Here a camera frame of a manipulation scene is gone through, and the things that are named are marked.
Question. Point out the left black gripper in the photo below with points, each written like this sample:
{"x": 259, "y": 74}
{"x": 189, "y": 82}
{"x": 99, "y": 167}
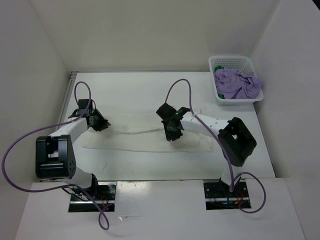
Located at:
{"x": 103, "y": 122}

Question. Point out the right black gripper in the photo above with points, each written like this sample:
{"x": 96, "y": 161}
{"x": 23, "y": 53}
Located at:
{"x": 170, "y": 136}

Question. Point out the white t shirt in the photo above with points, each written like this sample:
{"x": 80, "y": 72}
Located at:
{"x": 142, "y": 131}

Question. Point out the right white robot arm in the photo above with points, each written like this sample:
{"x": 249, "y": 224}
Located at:
{"x": 233, "y": 137}

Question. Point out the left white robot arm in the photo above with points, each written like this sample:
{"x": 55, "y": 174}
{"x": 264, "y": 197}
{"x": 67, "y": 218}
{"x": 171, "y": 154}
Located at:
{"x": 55, "y": 157}

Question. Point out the purple t shirt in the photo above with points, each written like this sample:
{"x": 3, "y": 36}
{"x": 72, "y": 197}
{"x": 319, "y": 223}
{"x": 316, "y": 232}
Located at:
{"x": 233, "y": 84}

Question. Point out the green t shirt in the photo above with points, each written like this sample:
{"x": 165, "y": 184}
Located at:
{"x": 218, "y": 67}

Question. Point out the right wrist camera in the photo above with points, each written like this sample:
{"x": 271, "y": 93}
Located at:
{"x": 167, "y": 111}

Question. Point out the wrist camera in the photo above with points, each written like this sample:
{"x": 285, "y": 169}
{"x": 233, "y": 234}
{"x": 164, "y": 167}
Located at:
{"x": 85, "y": 109}
{"x": 167, "y": 111}

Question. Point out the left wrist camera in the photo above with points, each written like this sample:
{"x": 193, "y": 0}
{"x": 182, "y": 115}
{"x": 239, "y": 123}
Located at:
{"x": 85, "y": 109}

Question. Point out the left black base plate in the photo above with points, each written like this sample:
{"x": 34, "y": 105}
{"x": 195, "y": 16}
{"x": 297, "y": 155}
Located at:
{"x": 104, "y": 198}

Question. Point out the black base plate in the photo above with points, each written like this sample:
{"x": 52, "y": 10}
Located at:
{"x": 104, "y": 198}
{"x": 218, "y": 197}

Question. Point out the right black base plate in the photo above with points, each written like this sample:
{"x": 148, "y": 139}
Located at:
{"x": 218, "y": 197}

